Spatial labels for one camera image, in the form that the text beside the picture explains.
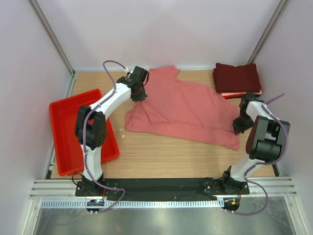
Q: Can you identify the pink t shirt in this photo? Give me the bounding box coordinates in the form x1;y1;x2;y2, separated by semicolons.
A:
125;66;240;151

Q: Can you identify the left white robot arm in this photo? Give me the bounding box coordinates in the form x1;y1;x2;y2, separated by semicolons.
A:
74;66;150;196

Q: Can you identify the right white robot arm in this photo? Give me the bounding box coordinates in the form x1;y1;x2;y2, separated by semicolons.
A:
220;93;291;194

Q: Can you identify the dark red folded shirt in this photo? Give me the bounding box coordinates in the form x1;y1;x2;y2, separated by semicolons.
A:
215;63;261;93

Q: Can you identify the pink folded shirt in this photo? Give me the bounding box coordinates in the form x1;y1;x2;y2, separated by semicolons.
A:
219;90;262;98

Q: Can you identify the red plastic tray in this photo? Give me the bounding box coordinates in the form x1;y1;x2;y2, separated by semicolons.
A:
49;88;120;177

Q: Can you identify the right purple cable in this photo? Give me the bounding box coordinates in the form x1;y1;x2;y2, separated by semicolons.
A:
229;93;291;216

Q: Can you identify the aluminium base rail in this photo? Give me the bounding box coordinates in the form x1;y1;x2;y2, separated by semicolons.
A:
29;177;297;198

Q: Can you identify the left aluminium frame post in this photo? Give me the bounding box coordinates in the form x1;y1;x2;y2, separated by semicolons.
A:
28;0;75;75

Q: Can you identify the aluminium frame post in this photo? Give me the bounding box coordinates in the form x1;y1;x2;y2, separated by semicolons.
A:
28;0;75;75
247;0;290;64

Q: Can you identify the right aluminium frame post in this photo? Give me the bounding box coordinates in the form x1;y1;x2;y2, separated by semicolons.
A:
247;0;290;64

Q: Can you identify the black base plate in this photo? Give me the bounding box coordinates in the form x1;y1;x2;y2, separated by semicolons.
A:
75;178;249;202

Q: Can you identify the slotted cable duct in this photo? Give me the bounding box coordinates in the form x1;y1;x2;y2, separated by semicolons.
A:
41;198;224;210

